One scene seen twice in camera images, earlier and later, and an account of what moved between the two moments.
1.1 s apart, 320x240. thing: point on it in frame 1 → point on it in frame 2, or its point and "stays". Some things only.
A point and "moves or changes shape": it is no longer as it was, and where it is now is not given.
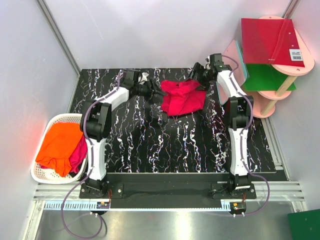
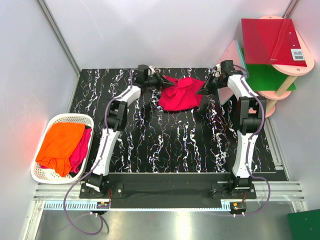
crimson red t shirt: (181, 97) moves or changes shape
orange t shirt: (59, 141) stays
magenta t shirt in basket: (77, 158) stays
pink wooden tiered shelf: (264, 102) stays
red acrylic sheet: (270, 41) stays
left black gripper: (157, 91) → (162, 82)
